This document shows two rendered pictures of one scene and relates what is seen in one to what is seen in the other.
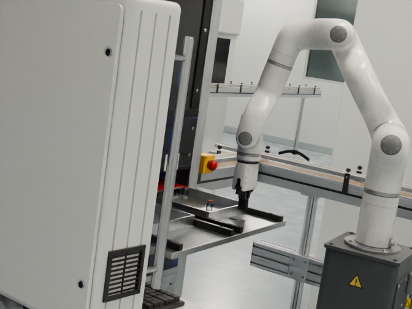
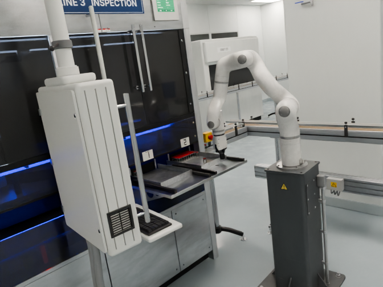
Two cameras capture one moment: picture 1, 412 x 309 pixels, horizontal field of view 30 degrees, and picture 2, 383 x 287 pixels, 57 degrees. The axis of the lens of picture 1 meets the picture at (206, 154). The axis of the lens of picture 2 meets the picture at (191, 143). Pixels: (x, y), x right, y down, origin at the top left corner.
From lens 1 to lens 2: 0.67 m
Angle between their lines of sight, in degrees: 15
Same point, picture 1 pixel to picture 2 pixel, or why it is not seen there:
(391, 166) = (288, 122)
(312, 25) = (230, 57)
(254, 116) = (212, 112)
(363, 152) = (306, 106)
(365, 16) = (290, 36)
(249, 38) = (271, 53)
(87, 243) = (95, 211)
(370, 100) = (270, 89)
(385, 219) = (293, 150)
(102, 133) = (84, 157)
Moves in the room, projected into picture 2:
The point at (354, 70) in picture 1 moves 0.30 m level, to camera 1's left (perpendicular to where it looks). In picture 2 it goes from (257, 75) to (208, 81)
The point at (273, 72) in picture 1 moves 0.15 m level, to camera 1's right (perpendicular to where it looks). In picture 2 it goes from (218, 87) to (241, 84)
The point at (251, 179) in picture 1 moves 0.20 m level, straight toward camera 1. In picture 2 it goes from (222, 143) to (215, 151)
